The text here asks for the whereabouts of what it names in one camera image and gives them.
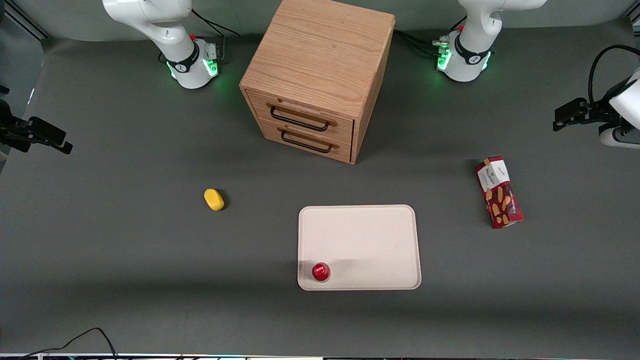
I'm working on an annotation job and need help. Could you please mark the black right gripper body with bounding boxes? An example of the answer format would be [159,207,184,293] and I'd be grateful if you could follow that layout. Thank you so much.
[0,86,32,153]

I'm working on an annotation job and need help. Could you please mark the red cookie box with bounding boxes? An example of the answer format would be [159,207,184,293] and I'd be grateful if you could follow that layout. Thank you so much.
[474,154,525,230]

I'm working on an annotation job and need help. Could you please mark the beige plastic tray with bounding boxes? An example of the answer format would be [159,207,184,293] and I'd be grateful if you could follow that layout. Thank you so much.
[297,204,422,291]

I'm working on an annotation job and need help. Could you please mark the yellow sponge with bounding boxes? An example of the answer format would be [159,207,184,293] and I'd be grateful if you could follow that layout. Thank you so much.
[203,188,226,212]

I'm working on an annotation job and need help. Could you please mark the wooden two-drawer cabinet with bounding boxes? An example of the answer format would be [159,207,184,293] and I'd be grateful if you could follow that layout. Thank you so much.
[239,0,396,165]

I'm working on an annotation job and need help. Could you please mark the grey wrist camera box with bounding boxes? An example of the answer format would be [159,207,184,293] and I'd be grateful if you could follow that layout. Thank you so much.
[599,124,640,150]

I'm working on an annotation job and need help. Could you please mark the long black arm cable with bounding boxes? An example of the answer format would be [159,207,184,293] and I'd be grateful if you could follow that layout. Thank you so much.
[588,44,640,106]

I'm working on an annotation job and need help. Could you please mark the black left arm base cable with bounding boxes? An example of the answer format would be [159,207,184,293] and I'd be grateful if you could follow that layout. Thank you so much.
[394,15,469,59]

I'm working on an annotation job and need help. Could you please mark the black arm base cable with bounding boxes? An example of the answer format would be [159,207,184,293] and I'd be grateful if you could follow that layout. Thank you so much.
[191,8,241,62]
[394,15,469,59]

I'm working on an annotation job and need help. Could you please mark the black cable at table edge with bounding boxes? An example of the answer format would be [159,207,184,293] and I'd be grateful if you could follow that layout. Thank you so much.
[19,327,119,360]

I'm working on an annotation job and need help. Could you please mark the black right arm base cable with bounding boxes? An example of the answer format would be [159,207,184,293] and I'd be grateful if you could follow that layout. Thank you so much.
[191,8,241,62]

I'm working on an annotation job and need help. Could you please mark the wooden drawer with short handle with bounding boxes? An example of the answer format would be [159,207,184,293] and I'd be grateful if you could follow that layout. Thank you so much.
[258,119,353,164]

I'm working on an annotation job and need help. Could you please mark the long black drawer handle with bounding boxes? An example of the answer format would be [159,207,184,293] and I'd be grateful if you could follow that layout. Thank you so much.
[269,106,332,133]

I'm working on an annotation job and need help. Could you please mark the short black drawer handle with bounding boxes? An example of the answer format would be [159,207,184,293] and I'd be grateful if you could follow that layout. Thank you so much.
[280,128,334,154]

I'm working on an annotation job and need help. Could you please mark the wooden drawer with long handle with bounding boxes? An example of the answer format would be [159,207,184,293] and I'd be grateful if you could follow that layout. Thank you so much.
[246,90,355,147]

